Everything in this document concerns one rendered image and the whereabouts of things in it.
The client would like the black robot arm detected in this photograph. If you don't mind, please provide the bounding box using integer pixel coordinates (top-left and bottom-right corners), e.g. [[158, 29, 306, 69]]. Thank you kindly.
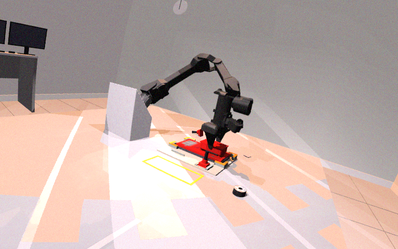
[[140, 53, 253, 133]]

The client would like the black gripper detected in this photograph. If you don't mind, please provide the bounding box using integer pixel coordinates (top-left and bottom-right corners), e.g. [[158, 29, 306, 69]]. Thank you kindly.
[[201, 107, 231, 149]]

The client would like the black toy tyre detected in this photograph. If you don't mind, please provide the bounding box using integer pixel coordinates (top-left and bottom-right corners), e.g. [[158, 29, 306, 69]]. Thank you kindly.
[[232, 185, 247, 198]]

